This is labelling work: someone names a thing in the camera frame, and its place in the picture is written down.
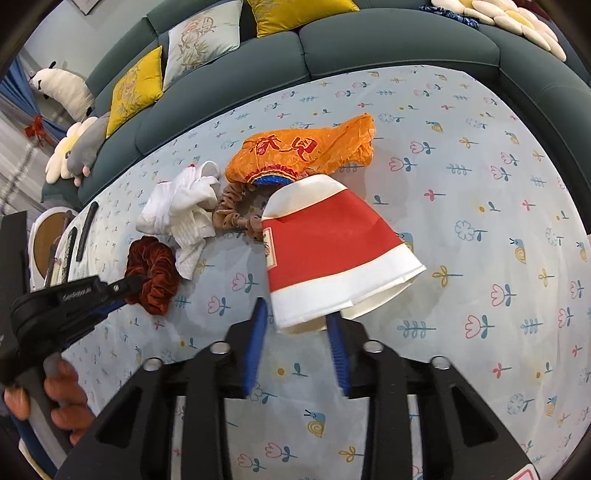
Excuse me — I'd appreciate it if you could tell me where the white long plush toy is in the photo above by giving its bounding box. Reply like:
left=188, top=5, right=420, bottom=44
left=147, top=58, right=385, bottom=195
left=28, top=61, right=96, bottom=123

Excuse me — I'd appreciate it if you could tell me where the orange crumpled wrapper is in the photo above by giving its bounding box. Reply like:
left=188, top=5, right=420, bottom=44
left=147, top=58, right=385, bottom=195
left=224, top=113, right=376, bottom=186

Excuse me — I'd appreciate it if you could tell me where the large yellow embroidered pillow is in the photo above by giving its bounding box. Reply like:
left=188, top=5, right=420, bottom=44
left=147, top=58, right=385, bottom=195
left=247, top=0, right=361, bottom=39

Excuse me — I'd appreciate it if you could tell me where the blue patterned scrunchie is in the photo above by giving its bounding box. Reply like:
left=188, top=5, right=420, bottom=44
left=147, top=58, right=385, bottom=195
left=419, top=4, right=481, bottom=30

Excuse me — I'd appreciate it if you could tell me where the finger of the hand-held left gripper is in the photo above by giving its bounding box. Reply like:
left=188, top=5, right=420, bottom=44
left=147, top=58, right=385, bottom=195
left=102, top=274, right=144, bottom=302
left=85, top=298, right=128, bottom=320

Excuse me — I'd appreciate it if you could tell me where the red and white paper cup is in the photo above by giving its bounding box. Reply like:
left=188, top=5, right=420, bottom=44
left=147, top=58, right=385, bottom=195
left=261, top=174, right=427, bottom=334

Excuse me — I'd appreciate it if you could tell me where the grey plush toy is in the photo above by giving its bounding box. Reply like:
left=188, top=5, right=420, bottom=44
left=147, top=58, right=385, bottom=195
left=67, top=123, right=111, bottom=188

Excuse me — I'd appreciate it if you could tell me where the round wooden tray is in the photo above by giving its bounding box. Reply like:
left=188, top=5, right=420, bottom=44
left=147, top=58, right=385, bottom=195
left=28, top=209, right=81, bottom=291

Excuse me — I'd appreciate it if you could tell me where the person's left hand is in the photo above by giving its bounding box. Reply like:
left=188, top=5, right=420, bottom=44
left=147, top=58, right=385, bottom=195
left=4, top=359, right=96, bottom=446

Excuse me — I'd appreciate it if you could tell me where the small yellow embroidered pillow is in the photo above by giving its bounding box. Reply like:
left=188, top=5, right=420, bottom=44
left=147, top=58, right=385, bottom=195
left=105, top=45, right=165, bottom=140

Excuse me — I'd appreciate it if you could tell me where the white crumpled tissue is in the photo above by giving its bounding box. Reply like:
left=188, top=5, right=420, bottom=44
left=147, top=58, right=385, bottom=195
left=136, top=161, right=222, bottom=281

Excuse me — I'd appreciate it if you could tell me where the light blue floral tablecloth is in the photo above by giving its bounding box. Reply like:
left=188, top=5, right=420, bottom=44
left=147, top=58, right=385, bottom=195
left=28, top=64, right=591, bottom=480

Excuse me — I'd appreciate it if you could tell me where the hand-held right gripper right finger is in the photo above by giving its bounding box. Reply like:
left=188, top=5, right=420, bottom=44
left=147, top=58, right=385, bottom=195
left=325, top=314, right=542, bottom=480

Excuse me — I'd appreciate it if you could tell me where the blue curtain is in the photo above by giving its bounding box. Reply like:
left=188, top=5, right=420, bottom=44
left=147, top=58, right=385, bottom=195
left=0, top=60, right=70, bottom=155

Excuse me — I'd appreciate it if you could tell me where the dark red velvet scrunchie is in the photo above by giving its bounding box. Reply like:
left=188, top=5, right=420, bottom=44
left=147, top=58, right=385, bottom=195
left=125, top=236, right=180, bottom=316

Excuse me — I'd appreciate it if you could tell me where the red curtain bow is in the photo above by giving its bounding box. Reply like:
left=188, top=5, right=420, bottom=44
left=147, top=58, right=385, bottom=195
left=25, top=115, right=47, bottom=149

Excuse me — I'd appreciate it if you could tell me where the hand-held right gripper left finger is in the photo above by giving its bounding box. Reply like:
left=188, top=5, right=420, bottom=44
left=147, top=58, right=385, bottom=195
left=55, top=298, right=270, bottom=480

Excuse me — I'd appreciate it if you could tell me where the teal fabric sofa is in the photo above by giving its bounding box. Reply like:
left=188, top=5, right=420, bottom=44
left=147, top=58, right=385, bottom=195
left=41, top=0, right=591, bottom=217

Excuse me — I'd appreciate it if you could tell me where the pale blue embroidered pillow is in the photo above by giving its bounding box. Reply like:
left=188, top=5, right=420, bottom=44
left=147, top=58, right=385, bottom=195
left=163, top=0, right=245, bottom=92

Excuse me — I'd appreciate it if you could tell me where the brown velvet scrunchie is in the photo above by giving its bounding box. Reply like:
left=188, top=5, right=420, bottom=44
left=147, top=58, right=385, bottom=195
left=213, top=182, right=271, bottom=243

